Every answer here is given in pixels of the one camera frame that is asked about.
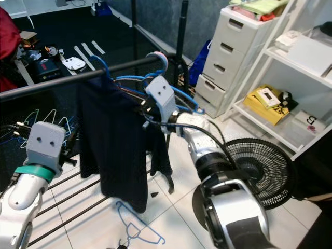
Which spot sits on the black floor fan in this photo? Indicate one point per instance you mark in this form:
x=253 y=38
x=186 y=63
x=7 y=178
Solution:
x=264 y=166

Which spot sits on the grey hanger with pink hook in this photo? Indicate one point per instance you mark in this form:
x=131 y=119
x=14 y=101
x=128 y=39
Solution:
x=158 y=54

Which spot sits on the blue floor mop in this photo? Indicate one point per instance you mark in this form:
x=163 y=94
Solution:
x=101 y=8

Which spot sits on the white open shelving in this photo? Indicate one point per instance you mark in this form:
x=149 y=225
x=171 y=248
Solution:
x=306 y=57

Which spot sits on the yellow box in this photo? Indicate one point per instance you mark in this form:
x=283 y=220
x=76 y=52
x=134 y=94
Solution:
x=257 y=109

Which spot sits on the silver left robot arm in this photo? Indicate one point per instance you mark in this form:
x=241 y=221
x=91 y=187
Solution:
x=31 y=207

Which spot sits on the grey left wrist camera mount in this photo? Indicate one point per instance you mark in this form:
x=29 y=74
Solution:
x=46 y=145

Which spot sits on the small black floor scrap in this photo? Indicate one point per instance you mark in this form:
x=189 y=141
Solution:
x=154 y=194

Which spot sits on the black case with red label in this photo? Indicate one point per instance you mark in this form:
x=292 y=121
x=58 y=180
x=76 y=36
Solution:
x=46 y=67

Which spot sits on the white box with black print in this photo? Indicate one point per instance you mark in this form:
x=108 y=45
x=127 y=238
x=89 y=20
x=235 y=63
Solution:
x=308 y=122

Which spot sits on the white drawer unit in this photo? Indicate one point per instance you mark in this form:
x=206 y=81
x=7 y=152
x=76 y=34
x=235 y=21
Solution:
x=231 y=46

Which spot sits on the green folded cloth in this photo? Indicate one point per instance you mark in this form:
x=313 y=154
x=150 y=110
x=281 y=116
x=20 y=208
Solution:
x=259 y=5

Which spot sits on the black clothes rack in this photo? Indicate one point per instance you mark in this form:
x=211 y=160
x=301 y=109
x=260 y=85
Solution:
x=52 y=83

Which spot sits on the small black gadget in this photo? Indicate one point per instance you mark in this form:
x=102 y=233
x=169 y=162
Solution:
x=286 y=101

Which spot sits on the pink folded cloth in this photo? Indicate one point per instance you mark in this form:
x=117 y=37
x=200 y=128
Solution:
x=254 y=16

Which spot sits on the navy blue garment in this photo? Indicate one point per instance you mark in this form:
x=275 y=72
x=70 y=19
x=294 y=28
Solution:
x=114 y=140

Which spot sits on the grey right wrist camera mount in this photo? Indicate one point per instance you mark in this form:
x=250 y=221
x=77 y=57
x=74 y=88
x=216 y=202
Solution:
x=161 y=96

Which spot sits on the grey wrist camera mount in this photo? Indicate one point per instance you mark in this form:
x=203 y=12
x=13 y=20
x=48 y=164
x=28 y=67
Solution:
x=161 y=96
x=46 y=145

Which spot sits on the small cardboard box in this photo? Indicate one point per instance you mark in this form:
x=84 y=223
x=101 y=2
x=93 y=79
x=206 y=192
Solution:
x=27 y=37

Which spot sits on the white adapter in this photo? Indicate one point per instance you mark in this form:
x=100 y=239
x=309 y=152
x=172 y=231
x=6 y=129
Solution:
x=288 y=39

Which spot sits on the long white tape strip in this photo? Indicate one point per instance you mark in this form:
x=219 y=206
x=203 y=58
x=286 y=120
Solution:
x=82 y=79

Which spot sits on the blue bag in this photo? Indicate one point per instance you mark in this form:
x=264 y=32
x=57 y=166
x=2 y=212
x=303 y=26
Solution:
x=199 y=59

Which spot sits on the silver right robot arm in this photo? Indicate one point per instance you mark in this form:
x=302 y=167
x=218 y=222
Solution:
x=212 y=150

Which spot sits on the white rounded gadget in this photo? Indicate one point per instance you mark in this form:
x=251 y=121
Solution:
x=74 y=63

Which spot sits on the red blanket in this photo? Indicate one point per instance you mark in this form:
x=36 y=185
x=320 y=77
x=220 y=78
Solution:
x=8 y=52

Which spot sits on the pale green plastic hanger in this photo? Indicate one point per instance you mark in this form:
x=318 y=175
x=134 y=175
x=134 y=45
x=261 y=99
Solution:
x=41 y=115

